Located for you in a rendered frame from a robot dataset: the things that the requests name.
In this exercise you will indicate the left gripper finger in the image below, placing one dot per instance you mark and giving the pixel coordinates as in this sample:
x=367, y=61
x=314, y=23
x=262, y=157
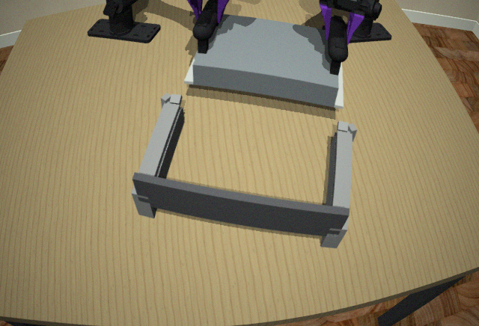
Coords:
x=356, y=21
x=326, y=12

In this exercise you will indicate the grey u-shaped shelf frame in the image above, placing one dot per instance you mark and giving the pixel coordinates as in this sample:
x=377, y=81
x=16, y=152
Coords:
x=152, y=192

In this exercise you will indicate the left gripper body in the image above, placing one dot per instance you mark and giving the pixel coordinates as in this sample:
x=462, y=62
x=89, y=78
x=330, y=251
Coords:
x=334, y=4

